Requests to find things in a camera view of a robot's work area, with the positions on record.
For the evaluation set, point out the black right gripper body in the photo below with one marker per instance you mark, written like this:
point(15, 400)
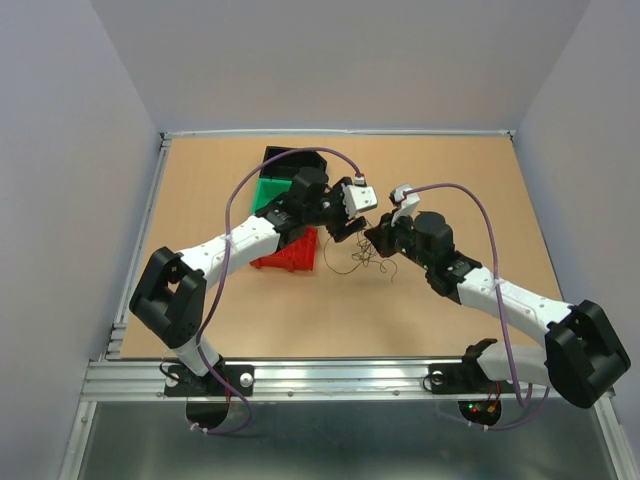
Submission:
point(399, 238)

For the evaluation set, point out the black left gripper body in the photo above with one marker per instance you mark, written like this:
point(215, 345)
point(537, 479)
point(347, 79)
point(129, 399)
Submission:
point(332, 209)

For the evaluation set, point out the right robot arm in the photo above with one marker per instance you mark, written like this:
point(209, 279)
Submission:
point(576, 352)

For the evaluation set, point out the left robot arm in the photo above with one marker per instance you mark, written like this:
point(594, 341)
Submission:
point(169, 298)

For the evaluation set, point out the red plastic bin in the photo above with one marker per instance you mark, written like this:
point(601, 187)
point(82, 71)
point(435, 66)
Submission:
point(298, 256)

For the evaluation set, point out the black plastic bin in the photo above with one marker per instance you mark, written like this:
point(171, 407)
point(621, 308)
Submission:
point(287, 167)

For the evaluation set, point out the green plastic bin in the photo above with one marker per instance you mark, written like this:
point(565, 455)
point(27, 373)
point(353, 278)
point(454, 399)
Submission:
point(267, 189)

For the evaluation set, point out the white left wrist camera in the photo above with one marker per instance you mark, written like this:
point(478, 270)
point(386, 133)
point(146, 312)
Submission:
point(358, 197)

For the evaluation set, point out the aluminium mounting rail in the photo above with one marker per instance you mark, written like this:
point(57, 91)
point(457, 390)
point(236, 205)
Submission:
point(276, 380)

